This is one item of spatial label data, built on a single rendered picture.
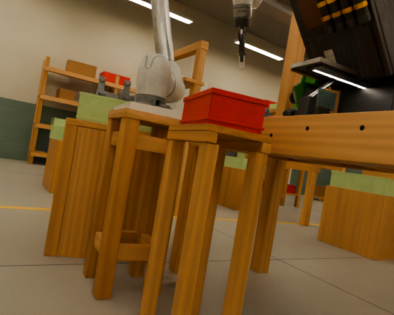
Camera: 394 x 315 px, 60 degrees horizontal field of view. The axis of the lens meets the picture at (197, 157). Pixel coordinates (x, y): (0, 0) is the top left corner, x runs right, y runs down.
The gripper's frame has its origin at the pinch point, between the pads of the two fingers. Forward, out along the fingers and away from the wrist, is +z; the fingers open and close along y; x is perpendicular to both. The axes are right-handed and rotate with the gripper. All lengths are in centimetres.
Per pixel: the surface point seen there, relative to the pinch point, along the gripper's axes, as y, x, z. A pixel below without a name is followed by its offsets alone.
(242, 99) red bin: 62, 5, 12
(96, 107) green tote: -13, -88, 24
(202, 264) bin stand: 54, -11, 82
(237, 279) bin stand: 75, 5, 72
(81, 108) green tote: -8, -95, 25
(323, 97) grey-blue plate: 32.0, 35.3, 14.2
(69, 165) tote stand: 11, -95, 54
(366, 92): 18, 55, 14
